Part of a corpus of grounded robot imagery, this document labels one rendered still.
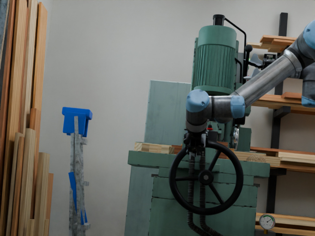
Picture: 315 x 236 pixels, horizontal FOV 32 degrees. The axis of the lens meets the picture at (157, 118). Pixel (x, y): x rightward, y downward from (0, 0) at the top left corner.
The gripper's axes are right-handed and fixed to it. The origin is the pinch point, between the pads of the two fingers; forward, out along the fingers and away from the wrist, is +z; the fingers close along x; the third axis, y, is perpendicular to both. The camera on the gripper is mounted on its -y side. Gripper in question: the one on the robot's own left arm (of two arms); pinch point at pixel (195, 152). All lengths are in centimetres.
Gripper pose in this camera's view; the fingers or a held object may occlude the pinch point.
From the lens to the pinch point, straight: 206.9
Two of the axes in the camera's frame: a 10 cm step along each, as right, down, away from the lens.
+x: 9.9, 0.6, -0.9
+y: -1.0, 7.8, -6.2
